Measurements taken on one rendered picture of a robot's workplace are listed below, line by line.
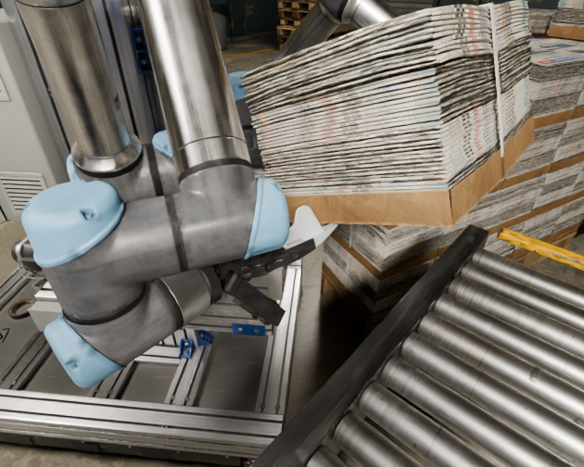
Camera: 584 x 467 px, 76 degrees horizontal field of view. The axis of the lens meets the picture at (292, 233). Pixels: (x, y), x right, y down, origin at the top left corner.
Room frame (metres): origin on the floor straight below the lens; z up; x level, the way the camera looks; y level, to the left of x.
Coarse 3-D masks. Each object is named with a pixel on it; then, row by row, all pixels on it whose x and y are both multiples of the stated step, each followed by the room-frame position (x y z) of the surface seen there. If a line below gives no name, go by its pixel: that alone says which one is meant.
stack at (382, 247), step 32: (544, 128) 1.38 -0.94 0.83; (576, 128) 1.49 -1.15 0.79; (544, 160) 1.42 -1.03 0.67; (512, 192) 1.34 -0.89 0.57; (544, 192) 1.48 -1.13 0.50; (352, 224) 1.19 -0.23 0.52; (480, 224) 1.28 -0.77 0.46; (544, 224) 1.53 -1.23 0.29; (384, 256) 1.03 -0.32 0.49; (416, 256) 1.11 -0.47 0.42; (352, 288) 1.16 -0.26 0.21; (384, 288) 1.05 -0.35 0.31; (352, 320) 1.15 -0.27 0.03
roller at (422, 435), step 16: (368, 400) 0.31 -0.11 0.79; (384, 400) 0.31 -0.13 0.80; (400, 400) 0.31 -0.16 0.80; (368, 416) 0.30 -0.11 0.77; (384, 416) 0.29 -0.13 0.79; (400, 416) 0.29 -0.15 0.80; (416, 416) 0.28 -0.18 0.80; (400, 432) 0.27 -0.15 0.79; (416, 432) 0.26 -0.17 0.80; (432, 432) 0.26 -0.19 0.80; (448, 432) 0.26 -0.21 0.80; (416, 448) 0.25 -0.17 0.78; (432, 448) 0.24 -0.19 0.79; (448, 448) 0.24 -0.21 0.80; (464, 448) 0.24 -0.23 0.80; (432, 464) 0.23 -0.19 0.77; (448, 464) 0.23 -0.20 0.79; (464, 464) 0.22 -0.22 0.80; (480, 464) 0.22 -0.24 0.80; (496, 464) 0.22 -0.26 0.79
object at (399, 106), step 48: (336, 48) 0.47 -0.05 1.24; (384, 48) 0.43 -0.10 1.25; (432, 48) 0.40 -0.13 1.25; (480, 48) 0.49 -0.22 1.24; (288, 96) 0.51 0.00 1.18; (336, 96) 0.47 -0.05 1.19; (384, 96) 0.43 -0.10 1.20; (432, 96) 0.40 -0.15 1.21; (480, 96) 0.47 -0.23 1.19; (288, 144) 0.51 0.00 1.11; (336, 144) 0.46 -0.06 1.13; (384, 144) 0.42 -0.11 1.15; (432, 144) 0.38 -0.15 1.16; (480, 144) 0.46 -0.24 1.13; (288, 192) 0.50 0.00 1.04; (336, 192) 0.45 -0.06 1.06; (384, 192) 0.40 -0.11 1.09
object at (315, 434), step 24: (456, 240) 0.70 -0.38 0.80; (480, 240) 0.70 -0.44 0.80; (456, 264) 0.62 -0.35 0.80; (432, 288) 0.54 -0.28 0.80; (408, 312) 0.48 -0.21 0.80; (384, 336) 0.42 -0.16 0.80; (360, 360) 0.38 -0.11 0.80; (384, 360) 0.38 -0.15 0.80; (336, 384) 0.33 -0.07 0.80; (360, 384) 0.33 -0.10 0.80; (384, 384) 0.39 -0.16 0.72; (312, 408) 0.30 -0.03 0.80; (336, 408) 0.30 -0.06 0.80; (288, 432) 0.26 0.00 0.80; (312, 432) 0.26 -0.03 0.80; (264, 456) 0.23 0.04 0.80; (288, 456) 0.23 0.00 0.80
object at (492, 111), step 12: (492, 48) 0.53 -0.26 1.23; (492, 60) 0.53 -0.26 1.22; (492, 72) 0.52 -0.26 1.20; (492, 84) 0.51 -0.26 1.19; (492, 96) 0.51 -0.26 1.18; (492, 108) 0.52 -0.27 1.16; (492, 120) 0.50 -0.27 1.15; (492, 132) 0.51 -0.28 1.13; (492, 144) 0.49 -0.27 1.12; (504, 144) 0.52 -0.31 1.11
